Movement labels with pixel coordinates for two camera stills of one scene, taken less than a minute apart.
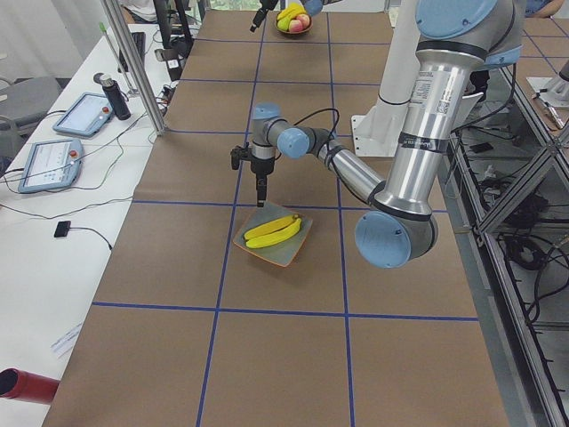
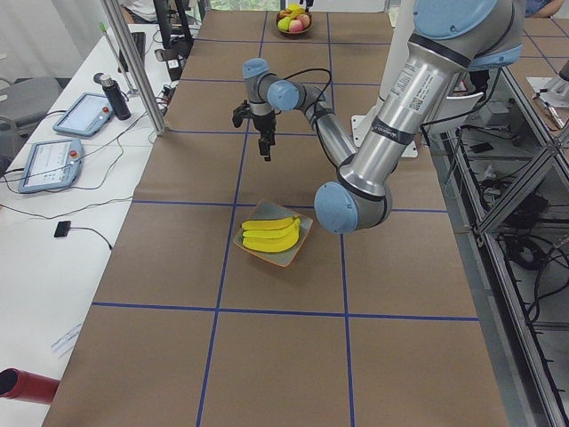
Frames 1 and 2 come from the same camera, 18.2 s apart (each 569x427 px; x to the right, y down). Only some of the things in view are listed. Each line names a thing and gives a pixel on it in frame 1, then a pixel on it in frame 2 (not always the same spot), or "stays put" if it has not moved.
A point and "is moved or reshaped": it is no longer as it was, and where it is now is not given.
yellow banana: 292,10 -> 274,245
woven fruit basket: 288,32 stays put
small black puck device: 62,229 stays put
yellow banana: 275,225 is moved or reshaped
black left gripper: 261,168 -> 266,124
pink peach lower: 296,26 stays put
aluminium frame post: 112,13 stays put
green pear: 284,23 stays put
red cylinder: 17,384 stays put
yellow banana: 275,237 is moved or reshaped
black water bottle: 114,94 stays put
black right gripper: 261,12 -> 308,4
